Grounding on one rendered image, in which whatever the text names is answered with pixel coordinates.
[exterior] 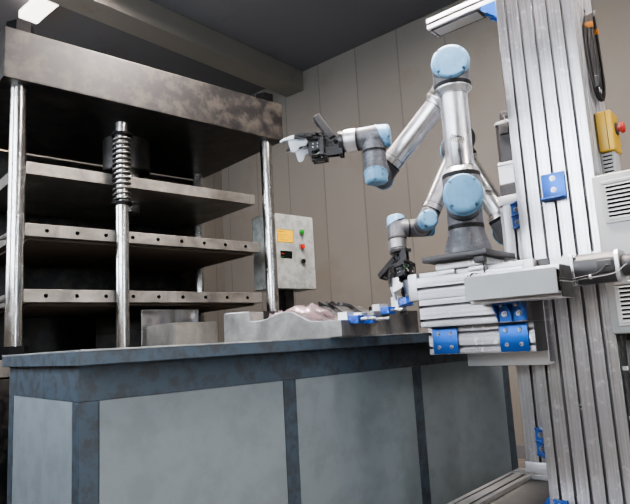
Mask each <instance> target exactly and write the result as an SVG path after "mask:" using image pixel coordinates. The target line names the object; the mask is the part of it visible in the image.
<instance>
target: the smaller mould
mask: <svg viewBox="0 0 630 504"><path fill-rule="evenodd" d="M205 343H218V323H217V322H176V323H168V324H160V325H152V326H147V346H165V345H185V344H205Z"/></svg>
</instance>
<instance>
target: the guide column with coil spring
mask: <svg viewBox="0 0 630 504"><path fill-rule="evenodd" d="M118 130H122V131H128V123H126V122H116V123H115V131H118ZM118 161H128V162H129V159H127V158H119V159H115V162H118ZM118 166H129V164H128V163H119V164H115V167H118ZM120 191H129V189H128V188H120V189H116V190H115V192H120ZM120 196H129V194H128V193H120V194H116V195H115V197H120ZM115 321H116V348H126V347H130V284H129V205H128V204H116V205H115Z"/></svg>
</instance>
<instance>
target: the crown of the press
mask: <svg viewBox="0 0 630 504"><path fill-rule="evenodd" d="M13 83H20V84H24V85H26V86H27V87H28V105H27V153H29V154H35V155H41V156H48V157H54V158H60V159H67V160H73V161H79V162H86V163H92V164H98V165H103V173H109V174H113V172H112V169H113V167H112V164H113V162H112V159H113V157H112V154H113V152H112V149H113V147H112V144H113V142H112V139H113V138H112V137H111V133H112V132H113V131H115V123H116V122H126V123H128V132H130V133H132V138H131V141H128V142H130V143H131V146H129V147H130V148H131V150H130V151H129V152H130V153H131V155H130V156H129V157H131V160H130V161H129V162H131V165H129V167H131V170H129V172H131V175H129V177H136V178H145V177H147V176H149V175H150V173H155V174H162V175H168V176H174V177H181V178H187V179H193V176H192V175H193V174H202V175H203V178H205V177H208V176H210V175H212V174H214V173H216V172H218V171H220V170H223V169H225V168H227V167H229V166H231V165H233V164H235V163H237V162H240V161H242V160H244V159H246V158H248V157H250V156H252V155H255V154H257V153H259V152H260V141H263V140H269V141H271V142H272V146H274V145H276V144H278V143H280V141H281V140H283V126H282V105H281V104H278V103H274V102H273V95H272V94H270V93H266V92H262V93H257V94H256V95H255V97H253V96H250V95H246V94H243V93H239V92H236V91H232V90H229V89H225V88H222V87H218V86H215V85H211V84H208V83H204V82H201V81H197V80H194V79H190V78H187V77H183V76H180V75H176V74H173V73H169V72H165V71H162V70H158V69H155V68H151V67H148V66H144V65H141V64H137V63H134V62H130V61H127V60H123V59H120V58H116V57H113V56H109V55H106V54H102V53H99V52H95V51H92V50H88V49H85V48H81V47H78V46H74V45H71V44H67V43H64V42H60V41H57V40H53V39H50V38H46V37H42V36H39V35H35V34H34V29H33V27H32V25H31V23H29V22H26V21H23V20H19V19H14V20H11V21H7V22H6V26H4V28H3V29H2V31H1V33H0V149H3V150H9V111H10V85H11V84H13Z"/></svg>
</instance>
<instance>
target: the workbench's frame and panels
mask: <svg viewBox="0 0 630 504"><path fill-rule="evenodd" d="M2 367H10V379H9V426H8V469H7V504H447V503H449V502H451V501H453V500H455V499H457V498H459V497H461V496H463V495H465V494H467V493H469V492H471V491H473V490H475V489H477V488H479V487H481V486H483V485H485V484H487V483H489V482H491V481H493V480H495V479H497V478H499V477H501V476H503V475H505V474H507V473H509V472H510V471H512V470H514V469H516V468H518V459H517V449H516V439H515V429H514V420H513V410H512V400H511V391H510V381H509V371H508V365H506V366H468V359H467V354H442V355H430V352H429V340H428V333H425V334H406V335H386V336H367V337H348V338H329V339H310V340H291V341H271V342H252V343H233V344H214V345H195V346H176V347H156V348H137V349H118V350H99V351H80V352H65V353H50V354H35V355H20V356H5V357H2Z"/></svg>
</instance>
